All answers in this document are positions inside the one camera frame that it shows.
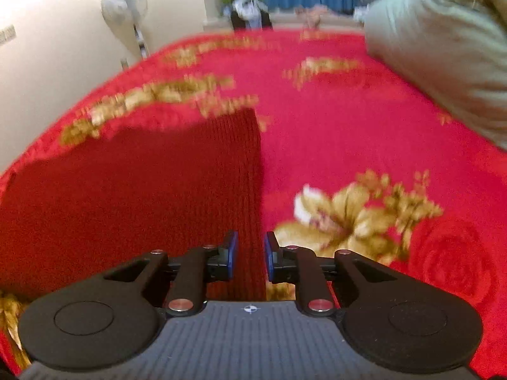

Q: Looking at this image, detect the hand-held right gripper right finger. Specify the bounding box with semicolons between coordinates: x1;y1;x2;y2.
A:
264;231;397;318

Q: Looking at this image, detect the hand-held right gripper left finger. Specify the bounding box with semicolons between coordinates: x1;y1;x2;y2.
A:
102;230;239;318

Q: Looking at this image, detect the dark red knit sweater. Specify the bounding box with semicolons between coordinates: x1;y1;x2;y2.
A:
0;108;267;301

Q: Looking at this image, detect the pile of clothes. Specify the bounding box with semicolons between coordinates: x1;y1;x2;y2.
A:
230;0;274;31

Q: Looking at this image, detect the red floral blanket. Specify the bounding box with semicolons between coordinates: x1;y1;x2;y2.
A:
0;29;507;380

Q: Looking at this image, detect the white standing fan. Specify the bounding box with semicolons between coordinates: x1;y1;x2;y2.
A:
100;0;152;69

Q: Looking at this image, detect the pale green pillow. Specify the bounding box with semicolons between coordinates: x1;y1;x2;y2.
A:
363;0;507;152

